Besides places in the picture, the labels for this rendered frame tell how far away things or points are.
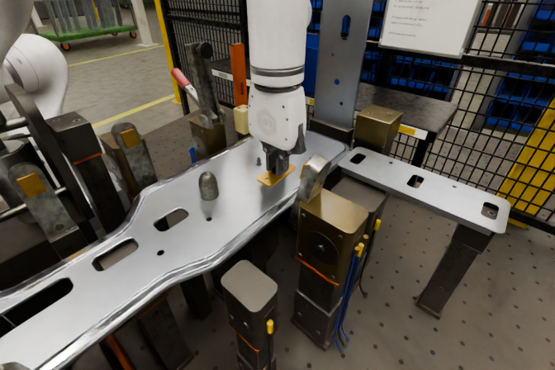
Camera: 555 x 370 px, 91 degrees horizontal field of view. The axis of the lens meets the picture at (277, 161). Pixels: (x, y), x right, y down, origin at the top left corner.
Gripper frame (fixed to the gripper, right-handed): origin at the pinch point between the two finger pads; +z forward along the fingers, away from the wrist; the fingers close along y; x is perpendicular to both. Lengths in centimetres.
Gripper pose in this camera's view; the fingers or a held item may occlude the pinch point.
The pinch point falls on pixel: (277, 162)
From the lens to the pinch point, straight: 52.2
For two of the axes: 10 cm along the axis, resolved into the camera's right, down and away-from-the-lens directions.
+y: 7.6, 3.7, -5.4
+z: 0.0, 8.3, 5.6
